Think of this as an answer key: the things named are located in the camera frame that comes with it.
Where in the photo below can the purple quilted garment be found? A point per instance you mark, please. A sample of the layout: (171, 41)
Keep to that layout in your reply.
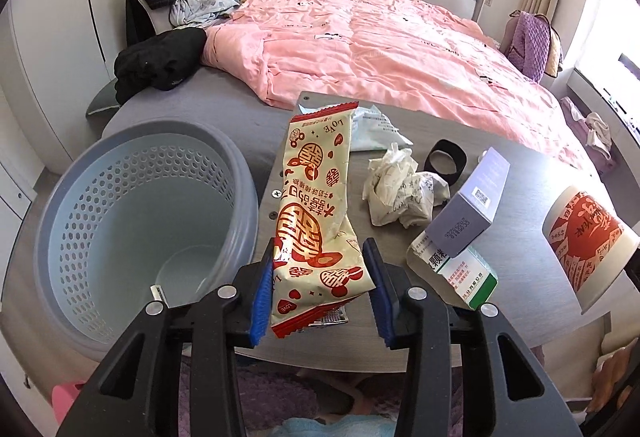
(530, 42)

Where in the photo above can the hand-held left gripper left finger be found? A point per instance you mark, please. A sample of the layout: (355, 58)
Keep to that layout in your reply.
(262, 299)

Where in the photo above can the pink duvet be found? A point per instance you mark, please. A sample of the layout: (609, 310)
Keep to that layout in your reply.
(375, 47)

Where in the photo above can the purple cardboard box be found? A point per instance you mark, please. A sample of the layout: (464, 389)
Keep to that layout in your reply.
(475, 199)

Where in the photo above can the cream and red snack packet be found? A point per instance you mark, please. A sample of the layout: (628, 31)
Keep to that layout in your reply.
(310, 227)

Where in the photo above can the orange brown cloth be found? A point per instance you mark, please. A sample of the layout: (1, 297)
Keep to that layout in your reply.
(615, 377)

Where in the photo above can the purple fluffy rug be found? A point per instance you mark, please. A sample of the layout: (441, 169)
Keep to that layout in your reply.
(270, 392)

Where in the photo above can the red and white paper cup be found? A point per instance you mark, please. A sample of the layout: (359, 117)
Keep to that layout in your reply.
(590, 242)

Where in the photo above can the white plastic pouch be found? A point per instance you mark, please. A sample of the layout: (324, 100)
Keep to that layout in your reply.
(375, 132)

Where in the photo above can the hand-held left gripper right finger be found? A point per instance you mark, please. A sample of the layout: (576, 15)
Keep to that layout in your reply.
(380, 299)

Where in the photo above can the green and white box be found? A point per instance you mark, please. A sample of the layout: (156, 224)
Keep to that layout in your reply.
(465, 277)

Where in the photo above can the pink plastic object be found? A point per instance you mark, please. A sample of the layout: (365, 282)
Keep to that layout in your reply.
(65, 402)

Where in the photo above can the grey-blue clothing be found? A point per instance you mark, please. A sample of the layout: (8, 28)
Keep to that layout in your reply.
(200, 7)

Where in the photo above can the pile of clothes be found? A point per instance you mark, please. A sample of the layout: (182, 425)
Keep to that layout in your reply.
(595, 132)

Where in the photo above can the black jacket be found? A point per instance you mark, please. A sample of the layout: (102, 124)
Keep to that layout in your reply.
(155, 62)

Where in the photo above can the window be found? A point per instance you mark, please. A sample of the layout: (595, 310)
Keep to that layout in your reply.
(625, 17)

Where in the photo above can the crumpled printed paper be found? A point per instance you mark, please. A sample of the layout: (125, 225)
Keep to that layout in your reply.
(425, 197)

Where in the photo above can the grey bed mattress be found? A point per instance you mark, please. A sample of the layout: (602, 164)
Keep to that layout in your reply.
(210, 97)

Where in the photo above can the grey-blue perforated plastic basket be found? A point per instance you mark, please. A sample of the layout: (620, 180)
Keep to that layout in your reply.
(100, 227)

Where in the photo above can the white crumpled tissue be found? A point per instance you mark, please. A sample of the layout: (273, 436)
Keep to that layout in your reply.
(387, 177)

